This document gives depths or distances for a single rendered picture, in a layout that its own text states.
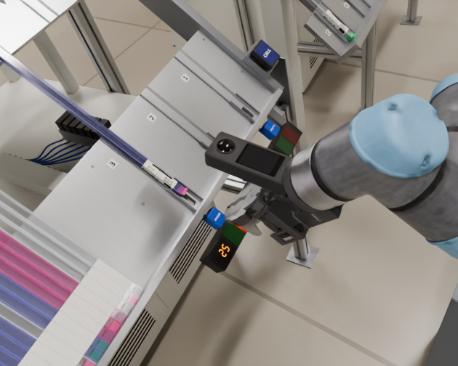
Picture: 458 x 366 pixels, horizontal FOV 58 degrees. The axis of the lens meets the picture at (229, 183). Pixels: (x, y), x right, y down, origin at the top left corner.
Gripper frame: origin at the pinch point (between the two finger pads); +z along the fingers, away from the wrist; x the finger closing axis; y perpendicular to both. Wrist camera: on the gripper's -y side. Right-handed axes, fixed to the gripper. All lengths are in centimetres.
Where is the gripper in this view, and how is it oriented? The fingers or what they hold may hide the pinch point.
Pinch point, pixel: (227, 210)
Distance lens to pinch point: 65.8
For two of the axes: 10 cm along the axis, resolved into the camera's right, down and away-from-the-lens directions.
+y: 7.7, 6.1, 1.8
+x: 4.7, -7.3, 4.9
